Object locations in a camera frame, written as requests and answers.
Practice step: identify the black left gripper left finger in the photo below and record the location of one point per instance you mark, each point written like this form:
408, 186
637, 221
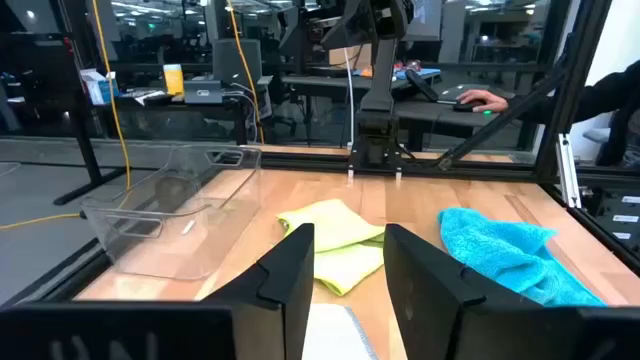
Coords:
280, 300

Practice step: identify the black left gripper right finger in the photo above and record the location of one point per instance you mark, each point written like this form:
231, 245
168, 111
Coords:
435, 310

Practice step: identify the grey microfiber towel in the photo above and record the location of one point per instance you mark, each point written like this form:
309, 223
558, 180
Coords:
330, 335

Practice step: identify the teal microfiber towel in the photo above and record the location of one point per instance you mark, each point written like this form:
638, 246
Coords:
500, 250

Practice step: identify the yellow-green microfiber towel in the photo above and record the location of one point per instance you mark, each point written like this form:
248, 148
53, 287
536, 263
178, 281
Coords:
340, 225

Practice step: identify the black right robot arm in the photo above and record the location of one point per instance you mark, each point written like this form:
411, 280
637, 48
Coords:
382, 75

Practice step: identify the clear plastic bin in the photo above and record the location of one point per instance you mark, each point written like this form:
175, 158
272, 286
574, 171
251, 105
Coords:
125, 220

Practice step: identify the black computer mouse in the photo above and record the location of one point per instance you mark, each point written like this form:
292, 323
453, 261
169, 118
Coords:
465, 107

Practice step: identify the black box with white labels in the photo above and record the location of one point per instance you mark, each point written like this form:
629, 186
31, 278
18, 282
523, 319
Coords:
615, 210

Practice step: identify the person's hand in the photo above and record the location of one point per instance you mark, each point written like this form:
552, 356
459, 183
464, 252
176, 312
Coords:
487, 100

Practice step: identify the grey docking device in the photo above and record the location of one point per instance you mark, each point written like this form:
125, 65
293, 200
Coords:
202, 92

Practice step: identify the black standing desk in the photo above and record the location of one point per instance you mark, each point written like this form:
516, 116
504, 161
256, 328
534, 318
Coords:
90, 150

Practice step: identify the yellow box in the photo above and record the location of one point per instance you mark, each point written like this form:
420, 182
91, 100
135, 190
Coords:
173, 80

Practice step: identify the blue and white box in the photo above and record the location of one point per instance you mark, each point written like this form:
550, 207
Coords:
100, 89

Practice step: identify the black aluminium table frame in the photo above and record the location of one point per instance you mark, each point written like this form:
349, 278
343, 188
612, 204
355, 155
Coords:
310, 161

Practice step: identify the silver aluminium bracket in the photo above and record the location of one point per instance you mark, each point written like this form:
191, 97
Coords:
569, 170

